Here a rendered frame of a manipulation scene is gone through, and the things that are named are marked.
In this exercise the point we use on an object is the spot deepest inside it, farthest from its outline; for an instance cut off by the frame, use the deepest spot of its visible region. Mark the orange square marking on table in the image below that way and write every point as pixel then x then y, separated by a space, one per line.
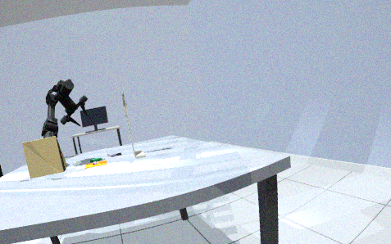
pixel 99 163

